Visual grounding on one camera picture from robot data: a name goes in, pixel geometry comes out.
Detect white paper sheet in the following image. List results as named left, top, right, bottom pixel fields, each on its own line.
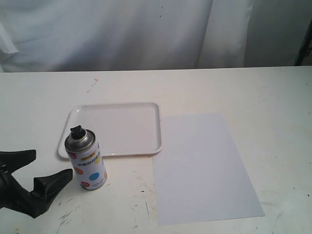
left=153, top=113, right=264, bottom=225

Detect black stand pole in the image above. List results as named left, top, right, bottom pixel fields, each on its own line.
left=294, top=22, right=312, bottom=66

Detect white dotted spray paint can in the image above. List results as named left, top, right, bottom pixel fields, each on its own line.
left=64, top=125, right=107, bottom=191

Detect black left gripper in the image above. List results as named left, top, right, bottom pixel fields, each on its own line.
left=0, top=149, right=73, bottom=218

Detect white plastic tray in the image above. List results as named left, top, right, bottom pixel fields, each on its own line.
left=58, top=102, right=163, bottom=159

